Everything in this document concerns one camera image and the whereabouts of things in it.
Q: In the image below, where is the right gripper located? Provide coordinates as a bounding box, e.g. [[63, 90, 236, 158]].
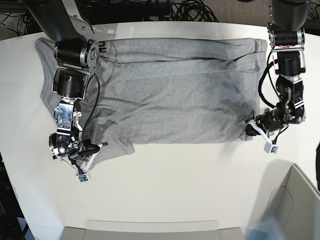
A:
[[52, 141, 109, 175]]

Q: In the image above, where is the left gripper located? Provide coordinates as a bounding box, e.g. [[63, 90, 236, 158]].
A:
[[243, 108, 288, 143]]

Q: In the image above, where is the grey T-shirt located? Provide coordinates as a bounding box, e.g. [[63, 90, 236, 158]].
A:
[[34, 36, 268, 171]]

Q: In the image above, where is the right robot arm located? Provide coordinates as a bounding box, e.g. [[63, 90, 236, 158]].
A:
[[25, 0, 103, 182]]

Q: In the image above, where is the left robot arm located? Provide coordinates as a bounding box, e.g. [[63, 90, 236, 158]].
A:
[[244, 0, 311, 136]]

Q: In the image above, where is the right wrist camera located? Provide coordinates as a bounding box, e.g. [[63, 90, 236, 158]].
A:
[[76, 172, 91, 184]]

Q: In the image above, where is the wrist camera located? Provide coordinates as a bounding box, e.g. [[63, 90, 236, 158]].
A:
[[76, 172, 91, 184], [264, 142, 279, 154]]

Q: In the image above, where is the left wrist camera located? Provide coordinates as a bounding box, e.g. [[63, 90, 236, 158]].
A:
[[264, 142, 279, 154]]

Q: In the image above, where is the black cable coil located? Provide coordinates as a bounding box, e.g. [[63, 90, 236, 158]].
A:
[[172, 0, 220, 23]]

